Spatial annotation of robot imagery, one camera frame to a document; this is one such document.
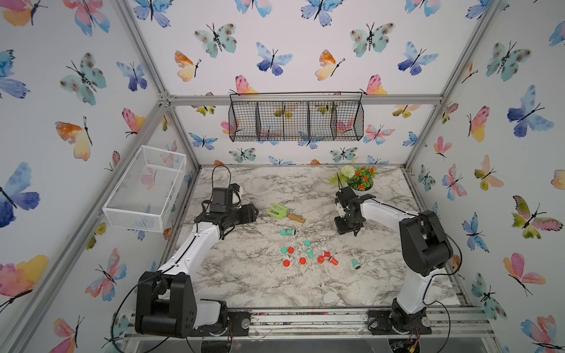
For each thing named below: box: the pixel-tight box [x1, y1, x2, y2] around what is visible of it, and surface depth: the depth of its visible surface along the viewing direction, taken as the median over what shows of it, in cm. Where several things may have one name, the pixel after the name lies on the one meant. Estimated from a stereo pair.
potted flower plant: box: [328, 164, 379, 195], surface depth 98 cm
